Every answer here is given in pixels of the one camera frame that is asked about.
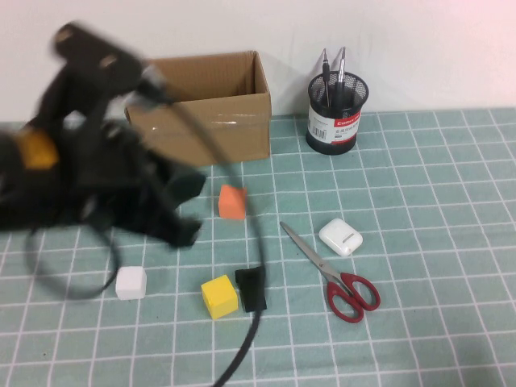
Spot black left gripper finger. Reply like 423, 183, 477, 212
140, 193, 202, 249
164, 169, 207, 206

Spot black plastic bracket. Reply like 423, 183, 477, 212
234, 265, 269, 314

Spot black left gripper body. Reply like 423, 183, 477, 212
60, 100, 174, 227

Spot green grid tablecloth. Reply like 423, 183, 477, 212
0, 107, 516, 387

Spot orange foam block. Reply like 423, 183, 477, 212
217, 184, 248, 221

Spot open brown cardboard box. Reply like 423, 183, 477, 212
124, 50, 272, 169

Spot thick black camera cable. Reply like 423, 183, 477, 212
136, 80, 269, 387

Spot black handled screwdriver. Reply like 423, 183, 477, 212
335, 46, 348, 109

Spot red handled scissors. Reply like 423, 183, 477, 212
279, 220, 381, 323

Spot black mesh pen holder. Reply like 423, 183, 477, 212
305, 71, 370, 156

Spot black looped gripper cable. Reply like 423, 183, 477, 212
24, 229, 119, 300

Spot white foam block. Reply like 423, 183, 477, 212
115, 265, 148, 300

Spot black slim pen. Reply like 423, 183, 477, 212
321, 48, 332, 109

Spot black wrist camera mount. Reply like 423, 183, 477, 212
50, 22, 169, 108

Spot yellow foam block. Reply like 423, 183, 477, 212
200, 274, 239, 321

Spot white earbuds case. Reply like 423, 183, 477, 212
318, 217, 364, 257

